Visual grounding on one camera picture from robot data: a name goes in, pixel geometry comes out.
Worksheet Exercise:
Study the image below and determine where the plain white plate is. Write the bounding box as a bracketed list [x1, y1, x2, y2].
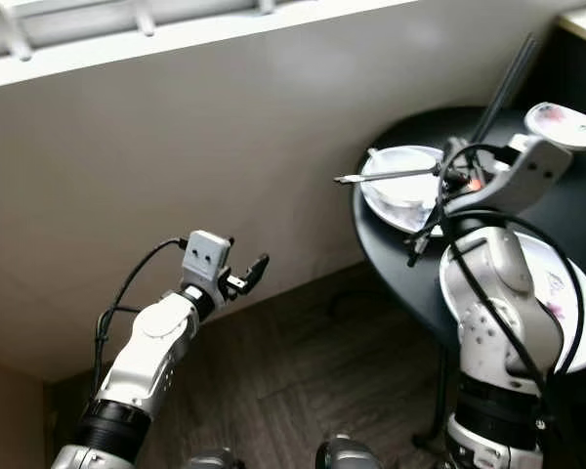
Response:
[360, 145, 457, 236]

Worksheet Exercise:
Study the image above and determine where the round black table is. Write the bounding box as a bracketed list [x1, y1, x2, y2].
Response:
[352, 105, 586, 409]

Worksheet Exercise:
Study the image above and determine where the black slanted pole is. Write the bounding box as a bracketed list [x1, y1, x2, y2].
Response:
[469, 33, 538, 148]

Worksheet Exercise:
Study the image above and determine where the small white bowl pink print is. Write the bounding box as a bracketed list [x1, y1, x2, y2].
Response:
[523, 101, 586, 153]

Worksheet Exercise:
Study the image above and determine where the white plate pink flower print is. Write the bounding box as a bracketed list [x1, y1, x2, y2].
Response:
[438, 228, 586, 375]

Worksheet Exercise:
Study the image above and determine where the grey robot left leg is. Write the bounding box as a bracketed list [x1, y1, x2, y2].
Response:
[186, 448, 242, 469]

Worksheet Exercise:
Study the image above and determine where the grey robot leg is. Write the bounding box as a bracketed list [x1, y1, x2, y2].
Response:
[186, 448, 242, 469]
[314, 434, 384, 469]

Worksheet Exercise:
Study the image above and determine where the grey robot right leg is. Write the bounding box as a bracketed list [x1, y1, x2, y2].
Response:
[314, 434, 384, 469]

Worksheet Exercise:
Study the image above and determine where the black table leg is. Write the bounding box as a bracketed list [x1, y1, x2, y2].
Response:
[423, 342, 458, 452]

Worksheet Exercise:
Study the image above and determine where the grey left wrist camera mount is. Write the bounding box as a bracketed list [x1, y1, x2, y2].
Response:
[181, 230, 234, 294]

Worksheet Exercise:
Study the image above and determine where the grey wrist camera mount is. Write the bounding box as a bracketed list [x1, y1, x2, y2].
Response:
[442, 133, 574, 218]
[181, 230, 234, 294]

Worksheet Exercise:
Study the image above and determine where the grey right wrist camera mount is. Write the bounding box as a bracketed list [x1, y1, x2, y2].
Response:
[442, 133, 574, 218]

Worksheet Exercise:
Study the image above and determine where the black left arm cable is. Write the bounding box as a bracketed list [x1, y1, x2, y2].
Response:
[93, 237, 187, 402]

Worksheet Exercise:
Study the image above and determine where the white window frame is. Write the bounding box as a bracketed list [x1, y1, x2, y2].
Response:
[0, 0, 421, 91]

